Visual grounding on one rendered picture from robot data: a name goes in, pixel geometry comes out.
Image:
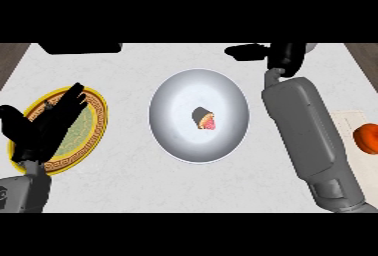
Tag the orange round fruit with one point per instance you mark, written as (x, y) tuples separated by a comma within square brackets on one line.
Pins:
[(369, 138)]

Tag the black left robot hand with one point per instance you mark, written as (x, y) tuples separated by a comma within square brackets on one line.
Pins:
[(42, 128)]

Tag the white oval bowl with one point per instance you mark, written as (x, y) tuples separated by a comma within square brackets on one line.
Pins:
[(197, 146)]

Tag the round gold-rimmed green placemat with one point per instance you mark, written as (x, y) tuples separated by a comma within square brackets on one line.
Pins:
[(84, 133)]

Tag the black appliance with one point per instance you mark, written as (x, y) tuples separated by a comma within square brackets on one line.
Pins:
[(82, 48)]

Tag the pink-frosted cupcake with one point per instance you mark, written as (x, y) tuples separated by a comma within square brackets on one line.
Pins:
[(206, 120)]

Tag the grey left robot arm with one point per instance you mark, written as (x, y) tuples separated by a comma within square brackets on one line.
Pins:
[(24, 193)]

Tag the beige rectangular mat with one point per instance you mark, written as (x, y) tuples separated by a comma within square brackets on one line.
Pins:
[(360, 166)]

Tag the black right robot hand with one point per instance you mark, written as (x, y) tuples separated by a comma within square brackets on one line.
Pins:
[(289, 56)]

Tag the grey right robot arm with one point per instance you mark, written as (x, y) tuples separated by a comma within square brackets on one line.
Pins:
[(308, 133)]

